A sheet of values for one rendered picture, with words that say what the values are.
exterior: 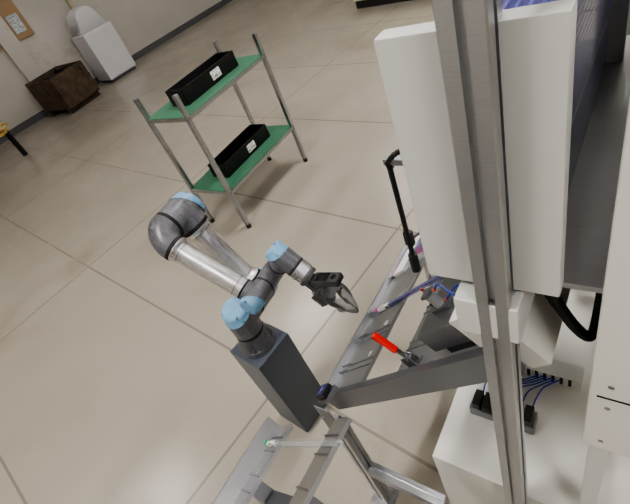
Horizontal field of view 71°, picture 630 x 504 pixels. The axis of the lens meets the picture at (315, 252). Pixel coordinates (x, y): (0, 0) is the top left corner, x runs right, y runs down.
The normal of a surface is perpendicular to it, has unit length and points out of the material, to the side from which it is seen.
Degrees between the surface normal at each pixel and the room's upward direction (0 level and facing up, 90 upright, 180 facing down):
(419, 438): 0
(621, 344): 90
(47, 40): 90
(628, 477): 0
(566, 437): 0
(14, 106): 90
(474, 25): 90
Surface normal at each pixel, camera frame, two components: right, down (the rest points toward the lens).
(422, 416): -0.33, -0.70
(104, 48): 0.74, 0.22
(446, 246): -0.49, 0.70
